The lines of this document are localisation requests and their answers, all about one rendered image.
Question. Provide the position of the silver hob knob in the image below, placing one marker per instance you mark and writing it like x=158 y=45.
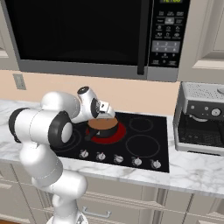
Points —
x=118 y=159
x=155 y=164
x=101 y=156
x=84 y=153
x=136 y=161

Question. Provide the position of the black microwave door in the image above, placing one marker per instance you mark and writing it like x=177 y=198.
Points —
x=75 y=29

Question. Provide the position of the black saucepan with hot chocolate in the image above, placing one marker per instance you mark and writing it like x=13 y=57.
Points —
x=102 y=125

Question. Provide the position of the silver coffee machine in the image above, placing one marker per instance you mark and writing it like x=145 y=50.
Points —
x=201 y=119

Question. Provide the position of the black glass hob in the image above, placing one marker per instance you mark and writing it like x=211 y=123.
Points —
x=140 y=140

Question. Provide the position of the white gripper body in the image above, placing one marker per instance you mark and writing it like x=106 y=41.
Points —
x=109 y=112

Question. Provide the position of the beige drawer front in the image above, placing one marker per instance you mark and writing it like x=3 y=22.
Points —
x=125 y=211
x=11 y=173

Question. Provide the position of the beige base cupboard door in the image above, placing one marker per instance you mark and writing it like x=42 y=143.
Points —
x=14 y=204
x=175 y=208

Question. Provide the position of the black and steel microwave oven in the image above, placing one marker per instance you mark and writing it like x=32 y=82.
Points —
x=163 y=35

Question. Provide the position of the beige wall cupboard door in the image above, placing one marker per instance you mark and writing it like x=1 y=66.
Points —
x=204 y=40
x=5 y=43

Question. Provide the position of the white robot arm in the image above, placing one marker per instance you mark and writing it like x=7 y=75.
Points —
x=43 y=128

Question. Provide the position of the grey wall socket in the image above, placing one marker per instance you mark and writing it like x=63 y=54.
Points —
x=19 y=81

